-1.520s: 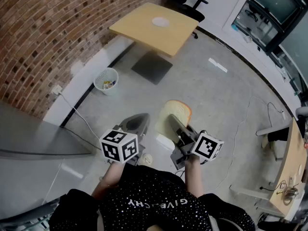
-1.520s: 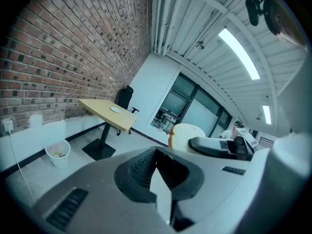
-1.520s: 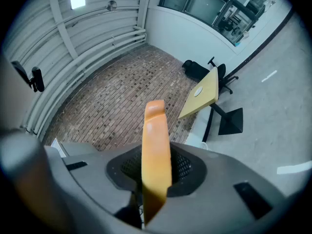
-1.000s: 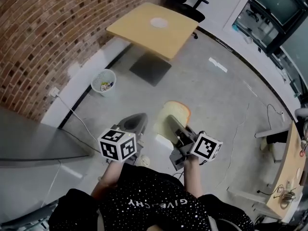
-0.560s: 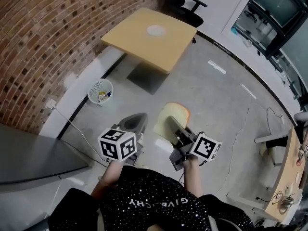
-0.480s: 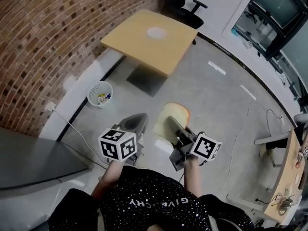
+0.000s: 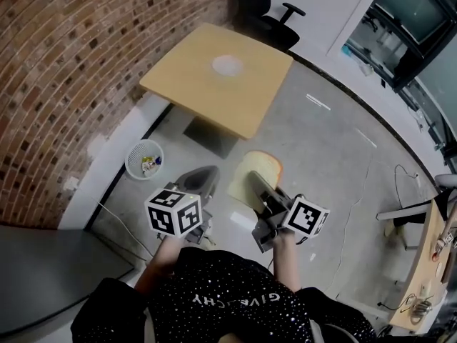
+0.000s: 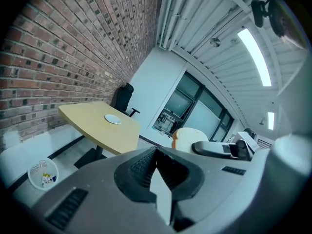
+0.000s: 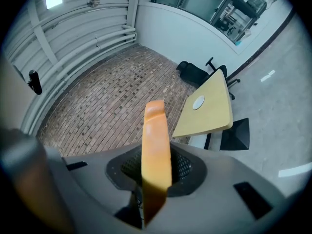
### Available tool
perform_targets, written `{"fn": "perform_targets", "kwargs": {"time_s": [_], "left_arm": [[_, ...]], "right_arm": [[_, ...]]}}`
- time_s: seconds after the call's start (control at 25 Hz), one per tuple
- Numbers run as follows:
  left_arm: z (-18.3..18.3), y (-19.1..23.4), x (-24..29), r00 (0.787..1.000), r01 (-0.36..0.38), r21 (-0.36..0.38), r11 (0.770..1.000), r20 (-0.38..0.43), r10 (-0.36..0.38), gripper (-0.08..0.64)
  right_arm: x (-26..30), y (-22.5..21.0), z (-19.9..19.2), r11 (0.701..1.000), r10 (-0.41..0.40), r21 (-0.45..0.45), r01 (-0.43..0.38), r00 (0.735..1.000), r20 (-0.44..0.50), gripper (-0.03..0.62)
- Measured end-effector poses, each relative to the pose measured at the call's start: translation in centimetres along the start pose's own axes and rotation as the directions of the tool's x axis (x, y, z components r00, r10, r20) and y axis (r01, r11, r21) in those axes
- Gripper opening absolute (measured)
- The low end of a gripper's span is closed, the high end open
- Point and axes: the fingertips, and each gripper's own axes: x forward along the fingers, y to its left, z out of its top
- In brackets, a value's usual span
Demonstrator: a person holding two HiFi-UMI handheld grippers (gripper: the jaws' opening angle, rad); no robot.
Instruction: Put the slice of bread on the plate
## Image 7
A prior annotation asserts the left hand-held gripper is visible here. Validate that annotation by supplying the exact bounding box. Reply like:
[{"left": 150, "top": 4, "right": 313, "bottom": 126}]
[{"left": 144, "top": 165, "right": 220, "bottom": 245}]

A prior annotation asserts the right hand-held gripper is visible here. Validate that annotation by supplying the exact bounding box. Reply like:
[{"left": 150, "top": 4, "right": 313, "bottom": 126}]
[{"left": 247, "top": 170, "right": 331, "bottom": 254}]

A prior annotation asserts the slice of bread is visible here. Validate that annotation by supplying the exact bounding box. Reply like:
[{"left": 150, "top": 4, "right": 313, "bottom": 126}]
[{"left": 227, "top": 149, "right": 286, "bottom": 210}]

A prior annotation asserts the white round plate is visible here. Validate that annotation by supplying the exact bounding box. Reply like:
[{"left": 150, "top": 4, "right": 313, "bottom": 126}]
[{"left": 211, "top": 54, "right": 246, "bottom": 78}]

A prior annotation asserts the person's right forearm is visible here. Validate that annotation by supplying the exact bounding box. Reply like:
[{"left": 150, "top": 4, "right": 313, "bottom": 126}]
[{"left": 271, "top": 232, "right": 303, "bottom": 295}]

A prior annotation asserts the person's left forearm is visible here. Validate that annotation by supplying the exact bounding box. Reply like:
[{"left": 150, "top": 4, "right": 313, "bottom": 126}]
[{"left": 133, "top": 234, "right": 184, "bottom": 299}]

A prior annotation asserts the white mesh waste basket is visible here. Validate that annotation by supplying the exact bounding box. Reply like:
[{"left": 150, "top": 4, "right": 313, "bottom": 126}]
[{"left": 124, "top": 139, "right": 166, "bottom": 182}]

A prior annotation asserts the light wooden square table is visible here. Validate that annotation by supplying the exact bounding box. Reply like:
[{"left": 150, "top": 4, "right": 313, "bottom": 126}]
[{"left": 139, "top": 22, "right": 295, "bottom": 159}]

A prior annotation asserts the black sparkly shirt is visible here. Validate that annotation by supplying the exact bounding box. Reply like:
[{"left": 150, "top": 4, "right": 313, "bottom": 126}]
[{"left": 70, "top": 247, "right": 378, "bottom": 343}]

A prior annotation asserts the black office chair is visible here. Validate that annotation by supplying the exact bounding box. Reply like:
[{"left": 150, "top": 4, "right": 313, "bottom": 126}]
[{"left": 231, "top": 0, "right": 307, "bottom": 52}]

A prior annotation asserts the grey desk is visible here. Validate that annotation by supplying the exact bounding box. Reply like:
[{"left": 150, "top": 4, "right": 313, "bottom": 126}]
[{"left": 0, "top": 222, "right": 136, "bottom": 338}]

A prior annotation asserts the light wooden workbench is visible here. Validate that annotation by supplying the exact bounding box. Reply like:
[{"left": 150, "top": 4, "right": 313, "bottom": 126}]
[{"left": 388, "top": 190, "right": 457, "bottom": 335}]

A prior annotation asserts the black framed glass window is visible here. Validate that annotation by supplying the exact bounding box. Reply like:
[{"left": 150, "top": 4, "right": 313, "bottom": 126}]
[{"left": 341, "top": 0, "right": 457, "bottom": 93}]

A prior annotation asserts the black floor cable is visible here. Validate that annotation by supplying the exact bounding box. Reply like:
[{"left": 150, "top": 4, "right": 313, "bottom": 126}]
[{"left": 393, "top": 164, "right": 419, "bottom": 209}]

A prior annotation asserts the coiled metal wire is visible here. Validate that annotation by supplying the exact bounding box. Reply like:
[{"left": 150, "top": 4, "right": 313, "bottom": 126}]
[{"left": 406, "top": 292, "right": 435, "bottom": 325}]

